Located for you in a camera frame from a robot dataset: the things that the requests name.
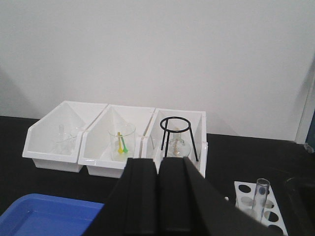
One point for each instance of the clear glass test tube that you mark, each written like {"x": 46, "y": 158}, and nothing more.
{"x": 260, "y": 197}

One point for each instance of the white test tube rack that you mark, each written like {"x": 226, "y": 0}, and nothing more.
{"x": 271, "y": 218}

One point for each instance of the glass beaker in middle bin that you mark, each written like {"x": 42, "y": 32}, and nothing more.
{"x": 128, "y": 132}

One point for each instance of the glassware in left bin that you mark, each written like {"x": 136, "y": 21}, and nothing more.
{"x": 65, "y": 142}

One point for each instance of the white storage bin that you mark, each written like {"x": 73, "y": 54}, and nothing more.
{"x": 151, "y": 147}
{"x": 95, "y": 151}
{"x": 54, "y": 142}

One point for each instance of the green plastic spatula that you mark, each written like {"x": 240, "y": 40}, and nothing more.
{"x": 125, "y": 150}

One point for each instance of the white middle storage bin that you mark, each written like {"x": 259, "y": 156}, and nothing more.
{"x": 95, "y": 151}

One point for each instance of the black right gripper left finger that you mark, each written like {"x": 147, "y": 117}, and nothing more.
{"x": 131, "y": 209}

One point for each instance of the white right storage bin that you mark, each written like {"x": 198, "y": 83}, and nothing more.
{"x": 151, "y": 147}

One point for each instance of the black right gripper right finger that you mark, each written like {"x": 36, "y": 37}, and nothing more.
{"x": 190, "y": 206}

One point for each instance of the blue plastic tray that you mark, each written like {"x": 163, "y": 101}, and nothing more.
{"x": 44, "y": 215}

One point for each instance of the glass flask in right bin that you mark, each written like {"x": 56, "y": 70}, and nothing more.
{"x": 177, "y": 146}

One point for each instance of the white left storage bin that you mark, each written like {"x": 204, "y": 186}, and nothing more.
{"x": 54, "y": 142}

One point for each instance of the black wire tripod stand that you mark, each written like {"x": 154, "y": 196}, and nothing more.
{"x": 167, "y": 133}

